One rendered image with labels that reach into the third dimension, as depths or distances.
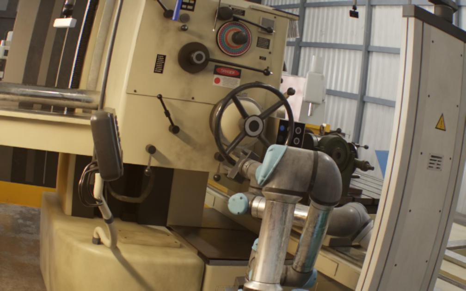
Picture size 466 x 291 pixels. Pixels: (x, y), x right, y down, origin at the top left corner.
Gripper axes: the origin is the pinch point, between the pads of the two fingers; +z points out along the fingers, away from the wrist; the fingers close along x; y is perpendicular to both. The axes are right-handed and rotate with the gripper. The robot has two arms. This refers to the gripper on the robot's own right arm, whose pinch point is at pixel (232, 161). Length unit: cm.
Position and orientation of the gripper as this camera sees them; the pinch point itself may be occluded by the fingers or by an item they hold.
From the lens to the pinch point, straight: 239.8
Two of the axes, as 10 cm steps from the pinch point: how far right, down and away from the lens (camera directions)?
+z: -4.1, -1.6, 8.9
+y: -7.2, -5.4, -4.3
